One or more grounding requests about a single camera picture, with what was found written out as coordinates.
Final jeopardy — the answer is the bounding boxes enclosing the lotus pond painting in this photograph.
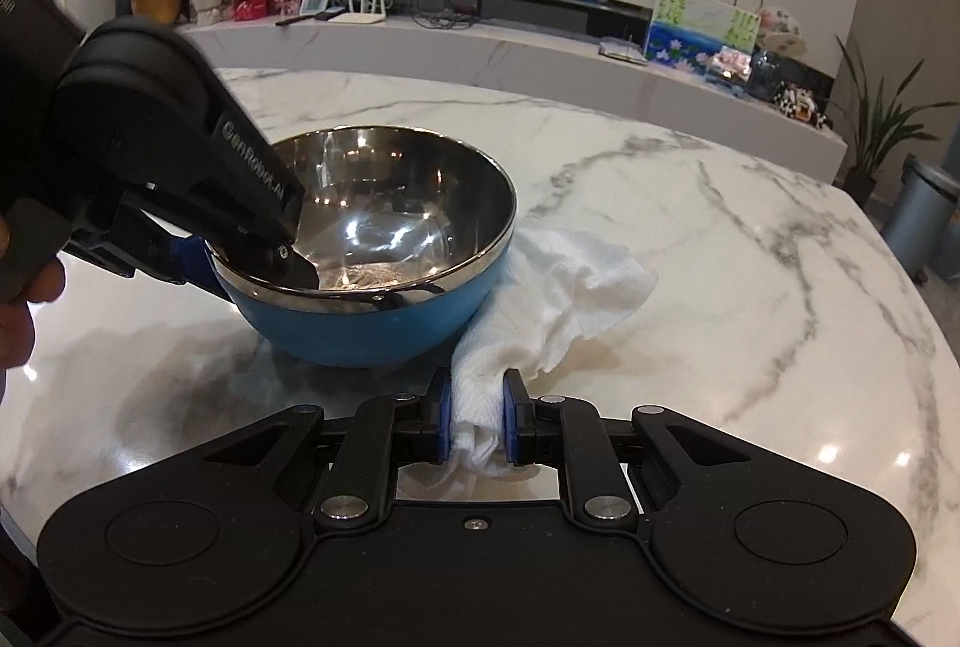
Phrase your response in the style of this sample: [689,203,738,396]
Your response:
[645,0,757,74]

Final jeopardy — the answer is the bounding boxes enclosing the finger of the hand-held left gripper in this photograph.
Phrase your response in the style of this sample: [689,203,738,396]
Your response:
[150,85,325,290]
[64,197,227,305]

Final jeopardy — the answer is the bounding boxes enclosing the black cables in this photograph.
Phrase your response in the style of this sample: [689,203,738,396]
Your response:
[411,4,479,31]

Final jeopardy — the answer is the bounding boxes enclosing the small framed photo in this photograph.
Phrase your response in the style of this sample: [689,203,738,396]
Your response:
[709,46,755,88]

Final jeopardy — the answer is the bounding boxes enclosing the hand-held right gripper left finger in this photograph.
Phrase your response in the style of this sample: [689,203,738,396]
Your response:
[202,366,455,529]

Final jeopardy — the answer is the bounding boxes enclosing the person's left hand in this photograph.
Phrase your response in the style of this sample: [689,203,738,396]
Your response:
[0,257,68,387]

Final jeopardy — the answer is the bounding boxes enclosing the white cloth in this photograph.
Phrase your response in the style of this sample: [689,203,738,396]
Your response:
[448,227,661,479]

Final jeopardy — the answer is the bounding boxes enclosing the grey blue trash bin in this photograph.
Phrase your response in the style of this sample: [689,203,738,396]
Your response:
[881,156,960,286]

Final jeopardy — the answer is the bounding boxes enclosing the long-leaf potted plant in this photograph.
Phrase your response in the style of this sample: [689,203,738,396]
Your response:
[832,36,960,207]

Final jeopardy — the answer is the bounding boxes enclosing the blue steel-lined bowl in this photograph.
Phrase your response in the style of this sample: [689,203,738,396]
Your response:
[202,126,520,369]

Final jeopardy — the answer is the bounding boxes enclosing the black and white cow figurines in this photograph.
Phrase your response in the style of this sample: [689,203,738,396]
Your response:
[772,81,835,128]

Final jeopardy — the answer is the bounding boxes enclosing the dark glass jar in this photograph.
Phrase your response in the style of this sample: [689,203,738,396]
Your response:
[748,51,785,103]

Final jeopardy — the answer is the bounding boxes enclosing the white router with antennas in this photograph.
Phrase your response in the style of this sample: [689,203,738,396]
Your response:
[330,0,388,26]

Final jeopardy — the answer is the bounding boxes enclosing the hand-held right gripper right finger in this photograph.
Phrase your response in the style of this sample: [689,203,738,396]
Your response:
[501,368,758,529]

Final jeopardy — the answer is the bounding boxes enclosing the black soundbar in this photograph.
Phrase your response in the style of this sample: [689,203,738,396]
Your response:
[478,0,652,43]

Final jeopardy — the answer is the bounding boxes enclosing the white marble media console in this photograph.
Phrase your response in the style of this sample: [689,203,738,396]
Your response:
[176,10,848,185]

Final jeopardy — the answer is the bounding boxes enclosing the decorative round fan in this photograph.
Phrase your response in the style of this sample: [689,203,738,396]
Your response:
[754,6,809,53]

